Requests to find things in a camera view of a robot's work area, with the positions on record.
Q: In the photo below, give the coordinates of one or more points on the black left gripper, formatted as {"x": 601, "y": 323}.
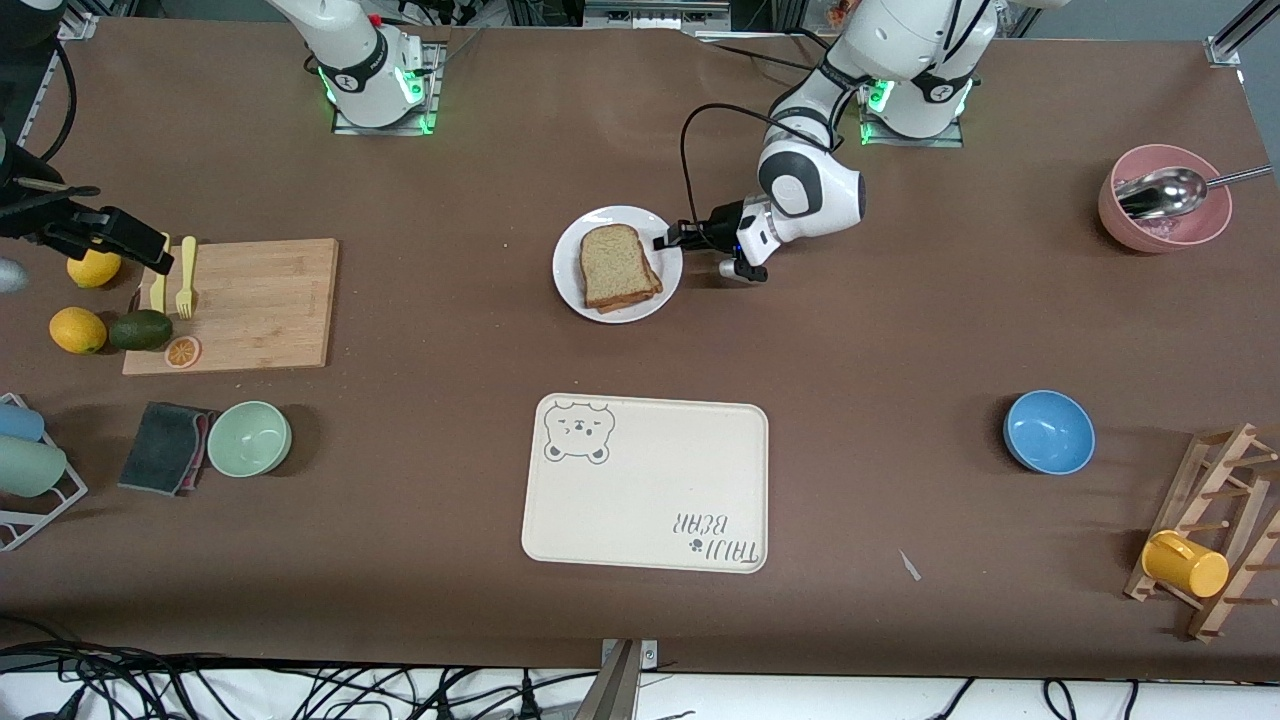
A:
{"x": 722, "y": 223}

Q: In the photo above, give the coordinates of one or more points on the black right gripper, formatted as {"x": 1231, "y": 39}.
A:
{"x": 40, "y": 222}

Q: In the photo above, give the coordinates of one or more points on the brown sandwich top bread slice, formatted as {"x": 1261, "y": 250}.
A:
{"x": 618, "y": 262}

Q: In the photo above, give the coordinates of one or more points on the white round plate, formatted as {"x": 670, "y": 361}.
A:
{"x": 567, "y": 270}

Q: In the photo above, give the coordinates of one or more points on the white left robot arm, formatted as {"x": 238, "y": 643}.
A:
{"x": 810, "y": 190}

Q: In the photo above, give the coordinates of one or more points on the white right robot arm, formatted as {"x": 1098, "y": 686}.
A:
{"x": 350, "y": 70}

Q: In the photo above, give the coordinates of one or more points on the yellow lemon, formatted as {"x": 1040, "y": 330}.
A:
{"x": 78, "y": 330}
{"x": 94, "y": 272}

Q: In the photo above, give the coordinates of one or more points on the yellow plastic knife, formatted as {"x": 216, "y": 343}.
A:
{"x": 158, "y": 292}

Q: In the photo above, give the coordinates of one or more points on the yellow plastic fork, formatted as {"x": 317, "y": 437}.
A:
{"x": 185, "y": 285}

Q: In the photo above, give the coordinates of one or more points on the brown bread slice under egg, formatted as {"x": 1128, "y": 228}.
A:
{"x": 630, "y": 304}

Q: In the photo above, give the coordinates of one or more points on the dark green avocado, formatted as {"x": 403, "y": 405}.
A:
{"x": 140, "y": 330}

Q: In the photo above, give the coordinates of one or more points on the orange slice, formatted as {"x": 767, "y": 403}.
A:
{"x": 182, "y": 352}

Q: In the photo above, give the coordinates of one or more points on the wooden cutting board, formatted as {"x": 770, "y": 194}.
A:
{"x": 250, "y": 310}

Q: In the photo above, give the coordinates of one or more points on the dark grey folded cloth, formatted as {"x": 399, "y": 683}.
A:
{"x": 160, "y": 448}

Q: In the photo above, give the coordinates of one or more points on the light blue cup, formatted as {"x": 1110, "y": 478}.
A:
{"x": 20, "y": 422}

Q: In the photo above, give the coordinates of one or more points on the grey metal box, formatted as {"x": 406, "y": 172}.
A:
{"x": 655, "y": 14}

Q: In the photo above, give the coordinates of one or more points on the pale green bowl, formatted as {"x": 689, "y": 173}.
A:
{"x": 249, "y": 440}

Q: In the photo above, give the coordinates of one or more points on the pale green cup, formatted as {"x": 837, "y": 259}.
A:
{"x": 30, "y": 467}

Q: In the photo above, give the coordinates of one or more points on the cream tray with bear print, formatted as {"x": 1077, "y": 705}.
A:
{"x": 640, "y": 500}

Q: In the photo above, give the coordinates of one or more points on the small white paper scrap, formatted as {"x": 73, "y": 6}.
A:
{"x": 909, "y": 565}

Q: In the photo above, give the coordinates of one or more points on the blue bowl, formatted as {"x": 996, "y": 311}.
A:
{"x": 1050, "y": 432}

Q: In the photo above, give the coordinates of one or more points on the metal spoon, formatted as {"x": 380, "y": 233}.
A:
{"x": 1165, "y": 192}

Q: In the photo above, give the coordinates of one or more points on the pink ribbed bowl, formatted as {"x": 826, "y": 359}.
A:
{"x": 1170, "y": 235}

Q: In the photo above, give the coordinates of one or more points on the wooden mug rack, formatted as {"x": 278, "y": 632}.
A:
{"x": 1205, "y": 470}

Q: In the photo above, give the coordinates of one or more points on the yellow mug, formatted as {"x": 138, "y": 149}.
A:
{"x": 1185, "y": 565}

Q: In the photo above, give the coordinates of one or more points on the aluminium frame corner bracket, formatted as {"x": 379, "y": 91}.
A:
{"x": 78, "y": 26}
{"x": 1225, "y": 52}

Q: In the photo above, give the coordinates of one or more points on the grey metal table bracket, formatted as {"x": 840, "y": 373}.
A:
{"x": 620, "y": 685}

